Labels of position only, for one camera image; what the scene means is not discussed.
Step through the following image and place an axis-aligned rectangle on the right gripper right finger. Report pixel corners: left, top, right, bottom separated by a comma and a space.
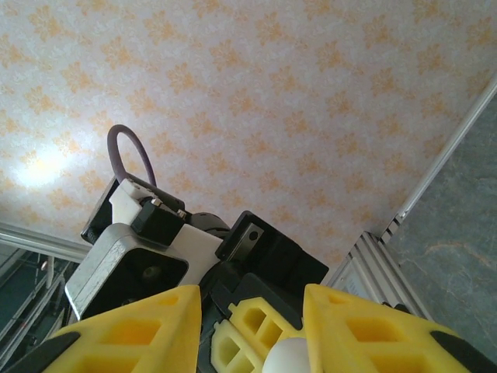
304, 282, 485, 373

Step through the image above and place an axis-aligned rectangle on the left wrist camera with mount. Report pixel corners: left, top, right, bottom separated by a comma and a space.
64, 180, 224, 322

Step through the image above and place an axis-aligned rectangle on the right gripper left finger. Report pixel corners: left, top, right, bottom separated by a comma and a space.
3, 284, 203, 373

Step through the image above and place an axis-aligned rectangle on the aluminium table side rail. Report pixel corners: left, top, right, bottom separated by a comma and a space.
325, 77, 497, 323

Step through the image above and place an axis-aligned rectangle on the aluminium frame bar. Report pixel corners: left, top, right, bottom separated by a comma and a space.
0, 220, 89, 254

